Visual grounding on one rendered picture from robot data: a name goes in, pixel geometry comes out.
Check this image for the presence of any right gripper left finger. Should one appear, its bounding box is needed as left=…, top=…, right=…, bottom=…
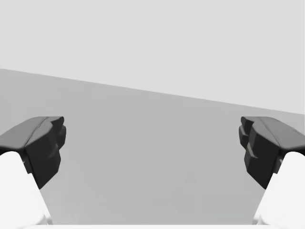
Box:
left=0, top=116, right=67, bottom=226

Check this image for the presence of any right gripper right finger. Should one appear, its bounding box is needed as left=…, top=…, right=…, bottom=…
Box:
left=238, top=116, right=305, bottom=226

